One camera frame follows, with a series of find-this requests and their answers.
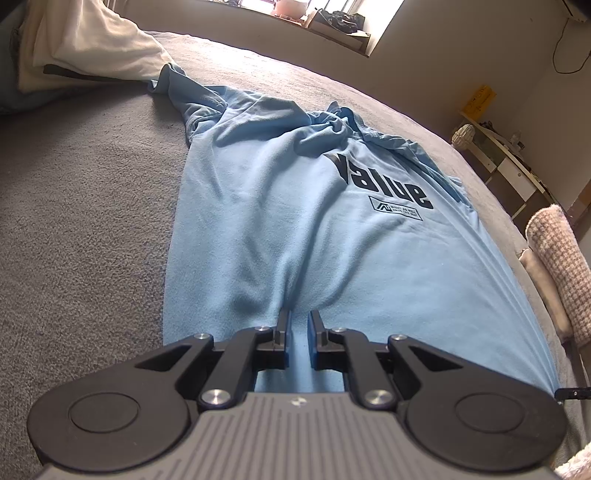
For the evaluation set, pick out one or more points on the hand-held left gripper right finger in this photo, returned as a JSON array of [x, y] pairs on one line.
[[313, 344]]

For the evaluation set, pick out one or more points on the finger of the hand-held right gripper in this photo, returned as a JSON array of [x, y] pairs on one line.
[[572, 393]]

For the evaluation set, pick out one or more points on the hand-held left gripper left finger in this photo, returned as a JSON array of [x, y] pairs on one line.
[[284, 339]]

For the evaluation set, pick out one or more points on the light blue t-shirt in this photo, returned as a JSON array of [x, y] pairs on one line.
[[277, 230]]

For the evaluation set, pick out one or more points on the white fluffy robe green trim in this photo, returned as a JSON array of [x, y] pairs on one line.
[[577, 468]]

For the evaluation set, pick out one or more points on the cream folded cloth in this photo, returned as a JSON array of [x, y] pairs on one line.
[[545, 295]]

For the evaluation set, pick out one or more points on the folded houndstooth blanket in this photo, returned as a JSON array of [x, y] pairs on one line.
[[563, 267]]

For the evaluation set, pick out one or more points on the white desk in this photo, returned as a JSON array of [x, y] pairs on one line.
[[517, 173]]

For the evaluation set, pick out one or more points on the grey bed blanket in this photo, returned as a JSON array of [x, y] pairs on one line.
[[69, 230]]

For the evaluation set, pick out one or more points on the white pineapple-shaped ornament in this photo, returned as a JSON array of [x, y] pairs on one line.
[[463, 136]]

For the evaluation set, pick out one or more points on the yellow box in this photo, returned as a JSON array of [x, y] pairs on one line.
[[478, 100]]

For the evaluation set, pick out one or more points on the cardboard box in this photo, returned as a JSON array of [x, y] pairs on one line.
[[341, 39]]

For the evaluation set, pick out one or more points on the black shoes in box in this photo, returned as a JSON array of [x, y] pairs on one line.
[[339, 19]]

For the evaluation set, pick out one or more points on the pink pot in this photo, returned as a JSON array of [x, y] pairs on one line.
[[291, 7]]

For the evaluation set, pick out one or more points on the white folded t-shirt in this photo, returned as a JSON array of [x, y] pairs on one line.
[[92, 41]]

